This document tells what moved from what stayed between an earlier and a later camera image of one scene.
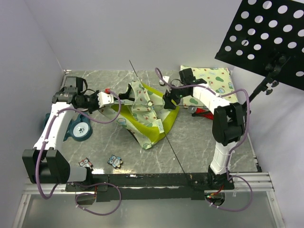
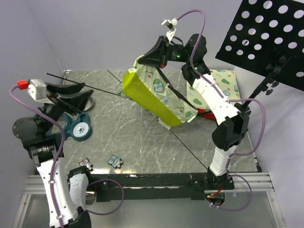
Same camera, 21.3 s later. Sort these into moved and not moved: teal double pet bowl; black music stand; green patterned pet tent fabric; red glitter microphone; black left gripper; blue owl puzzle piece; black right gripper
Moved: black left gripper; green patterned pet tent fabric; black right gripper
Not moved: blue owl puzzle piece; teal double pet bowl; red glitter microphone; black music stand
